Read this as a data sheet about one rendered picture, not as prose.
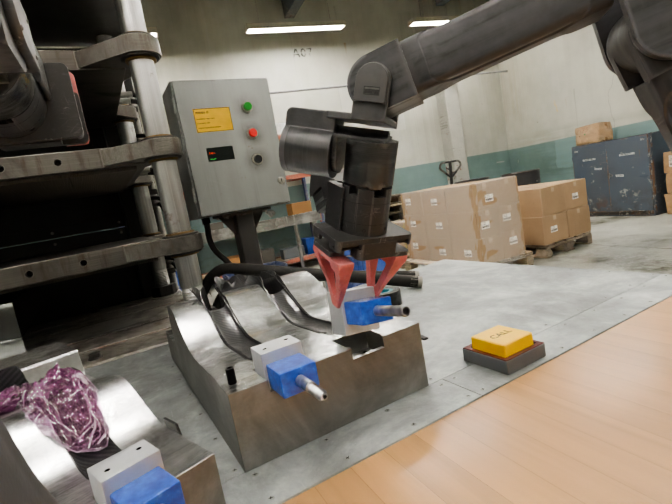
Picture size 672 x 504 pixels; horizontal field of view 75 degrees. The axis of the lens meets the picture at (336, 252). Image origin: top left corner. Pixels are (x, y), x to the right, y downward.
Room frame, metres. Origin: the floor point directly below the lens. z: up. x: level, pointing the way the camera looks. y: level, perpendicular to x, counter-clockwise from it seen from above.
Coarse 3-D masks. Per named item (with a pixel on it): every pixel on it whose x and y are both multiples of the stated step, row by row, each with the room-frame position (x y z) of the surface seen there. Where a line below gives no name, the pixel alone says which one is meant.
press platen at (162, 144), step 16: (128, 144) 1.13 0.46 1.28; (144, 144) 1.12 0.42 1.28; (160, 144) 1.12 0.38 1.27; (176, 144) 1.15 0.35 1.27; (0, 160) 1.04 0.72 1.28; (16, 160) 1.05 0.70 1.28; (32, 160) 1.07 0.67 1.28; (48, 160) 1.08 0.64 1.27; (64, 160) 1.10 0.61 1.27; (80, 160) 1.12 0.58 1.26; (96, 160) 1.13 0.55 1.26; (112, 160) 1.13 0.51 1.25; (128, 160) 1.13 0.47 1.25; (144, 160) 1.14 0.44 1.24; (160, 160) 1.14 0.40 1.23; (176, 160) 1.19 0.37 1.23; (0, 176) 1.04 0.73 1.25; (16, 176) 1.05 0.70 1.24; (32, 176) 1.07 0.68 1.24; (144, 176) 1.73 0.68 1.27
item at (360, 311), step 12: (360, 288) 0.53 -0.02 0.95; (372, 288) 0.54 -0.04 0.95; (348, 300) 0.52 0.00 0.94; (360, 300) 0.50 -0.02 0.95; (372, 300) 0.49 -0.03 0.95; (384, 300) 0.50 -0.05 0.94; (336, 312) 0.53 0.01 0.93; (348, 312) 0.51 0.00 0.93; (360, 312) 0.49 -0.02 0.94; (372, 312) 0.49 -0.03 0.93; (384, 312) 0.47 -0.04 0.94; (396, 312) 0.45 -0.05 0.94; (408, 312) 0.45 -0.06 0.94; (336, 324) 0.53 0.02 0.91; (348, 324) 0.51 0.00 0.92; (360, 324) 0.49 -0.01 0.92; (372, 324) 0.53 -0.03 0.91
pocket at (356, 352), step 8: (344, 336) 0.56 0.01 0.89; (352, 336) 0.56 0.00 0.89; (360, 336) 0.57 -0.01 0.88; (368, 336) 0.57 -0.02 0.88; (376, 336) 0.55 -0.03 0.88; (344, 344) 0.55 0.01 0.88; (352, 344) 0.56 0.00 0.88; (360, 344) 0.57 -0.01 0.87; (368, 344) 0.57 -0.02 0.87; (376, 344) 0.55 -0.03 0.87; (352, 352) 0.56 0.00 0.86; (360, 352) 0.56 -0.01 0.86; (368, 352) 0.52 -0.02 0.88
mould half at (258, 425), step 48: (240, 288) 0.79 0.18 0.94; (288, 288) 0.78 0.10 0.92; (192, 336) 0.65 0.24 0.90; (336, 336) 0.56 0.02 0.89; (384, 336) 0.53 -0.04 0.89; (192, 384) 0.67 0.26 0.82; (240, 384) 0.46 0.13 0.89; (336, 384) 0.49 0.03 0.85; (384, 384) 0.52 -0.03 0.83; (240, 432) 0.44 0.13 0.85; (288, 432) 0.46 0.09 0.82
